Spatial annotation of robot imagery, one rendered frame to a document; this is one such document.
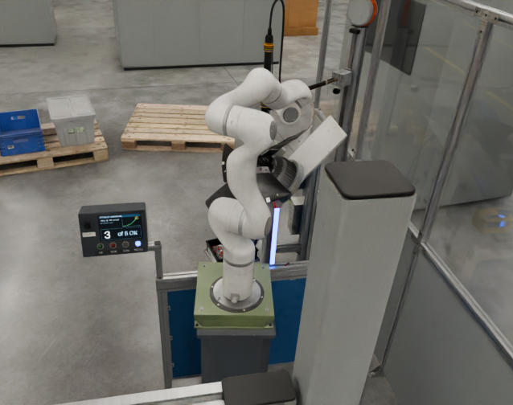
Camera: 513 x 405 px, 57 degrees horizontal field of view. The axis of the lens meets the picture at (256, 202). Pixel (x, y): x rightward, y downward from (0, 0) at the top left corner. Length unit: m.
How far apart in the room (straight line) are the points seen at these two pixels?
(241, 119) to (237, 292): 0.72
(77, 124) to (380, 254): 4.79
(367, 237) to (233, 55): 7.78
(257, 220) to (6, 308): 2.30
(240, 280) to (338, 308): 1.48
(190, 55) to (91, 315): 5.34
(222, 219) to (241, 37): 6.49
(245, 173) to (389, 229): 1.24
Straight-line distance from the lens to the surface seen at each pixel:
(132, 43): 7.73
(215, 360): 2.02
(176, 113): 5.82
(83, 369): 3.08
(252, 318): 1.87
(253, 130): 1.42
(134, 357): 3.07
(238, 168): 1.51
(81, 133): 5.09
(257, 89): 1.50
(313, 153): 2.56
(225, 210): 1.67
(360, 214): 0.29
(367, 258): 0.32
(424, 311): 2.48
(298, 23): 10.49
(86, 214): 2.00
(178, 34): 7.77
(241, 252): 1.74
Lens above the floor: 2.34
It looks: 33 degrees down
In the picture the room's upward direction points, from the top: 4 degrees clockwise
